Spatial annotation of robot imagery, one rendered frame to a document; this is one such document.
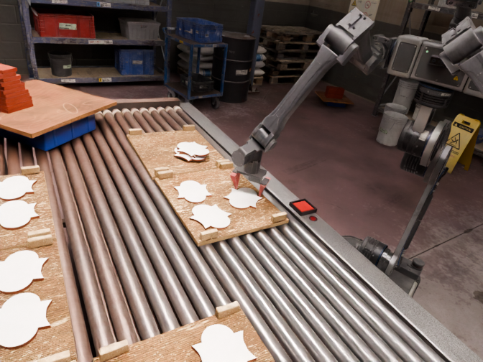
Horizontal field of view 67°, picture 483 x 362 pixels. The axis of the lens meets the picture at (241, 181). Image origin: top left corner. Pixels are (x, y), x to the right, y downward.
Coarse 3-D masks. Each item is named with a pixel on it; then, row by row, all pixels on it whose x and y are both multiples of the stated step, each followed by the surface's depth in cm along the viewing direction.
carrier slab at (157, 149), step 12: (156, 132) 177; (168, 132) 179; (180, 132) 181; (192, 132) 183; (132, 144) 163; (144, 144) 164; (156, 144) 166; (168, 144) 167; (204, 144) 172; (144, 156) 155; (156, 156) 156; (168, 156) 158; (216, 156) 164; (180, 168) 150; (192, 168) 151; (204, 168) 152; (216, 168) 154
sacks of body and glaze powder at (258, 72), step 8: (184, 48) 584; (208, 48) 550; (184, 56) 596; (200, 56) 552; (208, 56) 557; (264, 56) 612; (184, 64) 599; (200, 64) 560; (208, 64) 565; (256, 64) 607; (264, 64) 615; (184, 72) 626; (192, 72) 593; (200, 72) 565; (208, 72) 571; (256, 72) 615; (256, 80) 624
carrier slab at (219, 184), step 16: (176, 176) 144; (192, 176) 145; (208, 176) 147; (224, 176) 149; (240, 176) 150; (176, 192) 133; (224, 192) 138; (176, 208) 125; (192, 208) 126; (224, 208) 129; (256, 208) 131; (272, 208) 133; (192, 224) 119; (240, 224) 122; (256, 224) 123; (272, 224) 125; (208, 240) 113
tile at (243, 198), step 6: (234, 192) 137; (240, 192) 138; (246, 192) 138; (252, 192) 139; (228, 198) 133; (234, 198) 134; (240, 198) 134; (246, 198) 135; (252, 198) 135; (258, 198) 136; (234, 204) 130; (240, 204) 131; (246, 204) 131; (252, 204) 132
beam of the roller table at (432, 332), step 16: (192, 112) 214; (208, 128) 196; (224, 144) 180; (272, 176) 159; (272, 192) 147; (288, 192) 148; (288, 208) 138; (304, 224) 131; (320, 224) 132; (320, 240) 125; (336, 240) 125; (336, 256) 119; (352, 256) 118; (352, 272) 114; (368, 272) 113; (384, 288) 108; (400, 288) 108; (400, 304) 103; (416, 304) 104; (416, 320) 98; (432, 320) 99; (432, 336) 95; (448, 336) 95; (448, 352) 91; (464, 352) 92
